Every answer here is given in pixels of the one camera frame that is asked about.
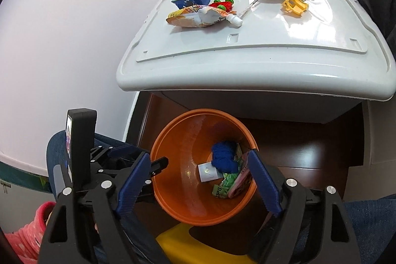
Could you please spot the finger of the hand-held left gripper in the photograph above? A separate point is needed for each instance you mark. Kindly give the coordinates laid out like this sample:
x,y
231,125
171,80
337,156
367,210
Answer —
x,y
159,163
122,152

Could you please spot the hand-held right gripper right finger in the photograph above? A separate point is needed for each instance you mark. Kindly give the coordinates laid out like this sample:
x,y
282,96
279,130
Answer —
x,y
263,183

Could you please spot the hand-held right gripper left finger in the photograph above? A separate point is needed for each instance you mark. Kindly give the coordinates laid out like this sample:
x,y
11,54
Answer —
x,y
133,186

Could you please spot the orange plastic bin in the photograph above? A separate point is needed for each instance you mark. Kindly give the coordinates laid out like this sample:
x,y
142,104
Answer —
x,y
173,158

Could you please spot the orange pouch with white spout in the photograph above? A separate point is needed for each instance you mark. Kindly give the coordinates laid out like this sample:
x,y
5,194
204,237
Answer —
x,y
188,18

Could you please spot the red wrapper with green caps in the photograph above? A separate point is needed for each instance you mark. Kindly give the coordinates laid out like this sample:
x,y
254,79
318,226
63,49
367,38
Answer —
x,y
222,5

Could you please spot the clear drinking straw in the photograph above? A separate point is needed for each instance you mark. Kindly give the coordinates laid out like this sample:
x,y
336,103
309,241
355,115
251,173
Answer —
x,y
249,8

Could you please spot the yellow plastic piece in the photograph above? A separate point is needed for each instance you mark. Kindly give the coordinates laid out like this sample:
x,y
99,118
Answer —
x,y
294,5

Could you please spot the pink snack packet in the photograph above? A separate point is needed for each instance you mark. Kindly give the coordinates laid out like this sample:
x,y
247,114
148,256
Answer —
x,y
241,185

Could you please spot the person's left jeans leg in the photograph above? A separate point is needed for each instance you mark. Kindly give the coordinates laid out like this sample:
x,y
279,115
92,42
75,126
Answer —
x,y
51,155

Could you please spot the person's jeans leg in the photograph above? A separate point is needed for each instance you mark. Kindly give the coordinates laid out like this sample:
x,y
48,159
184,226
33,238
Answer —
x,y
51,155
374,220

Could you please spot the green snack packet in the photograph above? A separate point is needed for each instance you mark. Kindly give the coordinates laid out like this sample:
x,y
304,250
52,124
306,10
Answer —
x,y
222,188

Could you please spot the blue crumpled cloth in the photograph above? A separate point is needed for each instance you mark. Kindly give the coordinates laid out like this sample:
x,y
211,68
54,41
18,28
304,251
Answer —
x,y
224,155

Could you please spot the small white card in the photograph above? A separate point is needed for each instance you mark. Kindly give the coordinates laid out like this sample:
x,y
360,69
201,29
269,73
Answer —
x,y
206,172

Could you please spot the yellow plastic stool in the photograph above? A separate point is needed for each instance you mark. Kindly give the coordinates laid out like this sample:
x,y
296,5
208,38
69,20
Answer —
x,y
191,244

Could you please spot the pink dotted slipper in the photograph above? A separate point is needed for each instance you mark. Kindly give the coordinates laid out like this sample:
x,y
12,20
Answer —
x,y
27,236

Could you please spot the person's right jeans leg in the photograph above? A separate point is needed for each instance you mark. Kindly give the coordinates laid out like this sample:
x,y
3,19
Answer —
x,y
374,220

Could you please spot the grey plastic storage box lid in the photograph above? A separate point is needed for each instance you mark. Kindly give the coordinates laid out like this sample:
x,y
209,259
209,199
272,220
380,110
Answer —
x,y
247,66

